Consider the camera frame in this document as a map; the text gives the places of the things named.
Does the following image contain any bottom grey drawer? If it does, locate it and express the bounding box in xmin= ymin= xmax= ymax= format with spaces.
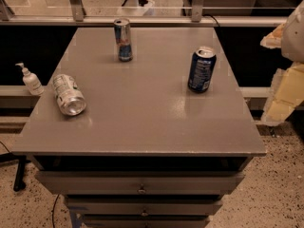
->
xmin=83 ymin=216 xmax=210 ymax=228

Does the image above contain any black floor cable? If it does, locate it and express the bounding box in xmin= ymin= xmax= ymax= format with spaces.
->
xmin=51 ymin=193 xmax=61 ymax=228

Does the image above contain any middle grey drawer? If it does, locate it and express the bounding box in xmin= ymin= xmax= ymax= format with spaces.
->
xmin=66 ymin=197 xmax=222 ymax=216

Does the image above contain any metal railing frame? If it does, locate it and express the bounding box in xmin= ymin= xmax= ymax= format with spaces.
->
xmin=1 ymin=0 xmax=303 ymax=27

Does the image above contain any black cable behind table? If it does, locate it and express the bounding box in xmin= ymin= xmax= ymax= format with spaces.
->
xmin=203 ymin=13 xmax=222 ymax=29

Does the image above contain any silver green can lying down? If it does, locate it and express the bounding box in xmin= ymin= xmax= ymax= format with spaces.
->
xmin=52 ymin=74 xmax=86 ymax=116

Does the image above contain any grey drawer cabinet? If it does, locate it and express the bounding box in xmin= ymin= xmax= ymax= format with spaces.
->
xmin=11 ymin=27 xmax=267 ymax=228

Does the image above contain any top grey drawer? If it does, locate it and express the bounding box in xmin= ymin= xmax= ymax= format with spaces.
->
xmin=36 ymin=171 xmax=244 ymax=195

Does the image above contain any black stand leg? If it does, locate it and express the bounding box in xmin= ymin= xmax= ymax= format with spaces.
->
xmin=0 ymin=153 xmax=27 ymax=192

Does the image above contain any grey drawer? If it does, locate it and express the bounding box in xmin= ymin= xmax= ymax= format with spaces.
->
xmin=36 ymin=171 xmax=244 ymax=195
xmin=66 ymin=197 xmax=222 ymax=216
xmin=83 ymin=216 xmax=210 ymax=228

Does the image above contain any white pump dispenser bottle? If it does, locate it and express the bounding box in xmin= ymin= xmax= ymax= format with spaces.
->
xmin=17 ymin=63 xmax=44 ymax=96

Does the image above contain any dark blue soda can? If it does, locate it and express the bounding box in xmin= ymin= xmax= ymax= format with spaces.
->
xmin=188 ymin=46 xmax=217 ymax=93

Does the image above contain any red bull can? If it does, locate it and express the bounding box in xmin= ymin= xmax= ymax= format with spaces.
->
xmin=114 ymin=18 xmax=133 ymax=62

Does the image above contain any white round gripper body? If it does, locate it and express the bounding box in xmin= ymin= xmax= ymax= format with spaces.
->
xmin=281 ymin=0 xmax=304 ymax=63

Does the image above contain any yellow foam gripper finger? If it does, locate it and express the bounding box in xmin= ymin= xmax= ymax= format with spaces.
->
xmin=261 ymin=62 xmax=304 ymax=126
xmin=260 ymin=24 xmax=285 ymax=49

